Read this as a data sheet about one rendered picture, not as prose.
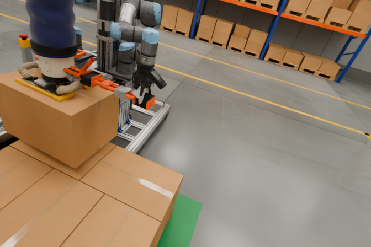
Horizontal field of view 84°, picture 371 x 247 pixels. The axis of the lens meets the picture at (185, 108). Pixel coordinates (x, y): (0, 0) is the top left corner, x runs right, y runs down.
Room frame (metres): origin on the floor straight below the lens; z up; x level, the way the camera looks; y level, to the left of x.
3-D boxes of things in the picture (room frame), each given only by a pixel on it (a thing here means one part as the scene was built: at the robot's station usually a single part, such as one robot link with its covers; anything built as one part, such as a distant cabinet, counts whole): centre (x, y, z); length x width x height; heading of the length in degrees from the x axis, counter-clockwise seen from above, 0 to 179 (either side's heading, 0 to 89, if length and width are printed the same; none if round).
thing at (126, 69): (1.58, 0.57, 1.09); 0.15 x 0.15 x 0.10
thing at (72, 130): (1.09, 0.80, 0.87); 0.60 x 0.40 x 0.40; 76
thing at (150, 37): (0.95, 0.23, 1.50); 0.09 x 0.08 x 0.11; 17
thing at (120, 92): (0.97, 0.35, 1.19); 0.07 x 0.07 x 0.04; 76
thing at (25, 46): (1.79, 1.62, 0.50); 0.07 x 0.07 x 1.00; 78
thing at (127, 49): (1.59, 0.56, 1.20); 0.13 x 0.12 x 0.14; 107
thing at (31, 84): (1.00, 0.82, 1.09); 0.34 x 0.10 x 0.05; 76
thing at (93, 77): (1.03, 0.56, 1.20); 0.10 x 0.08 x 0.06; 166
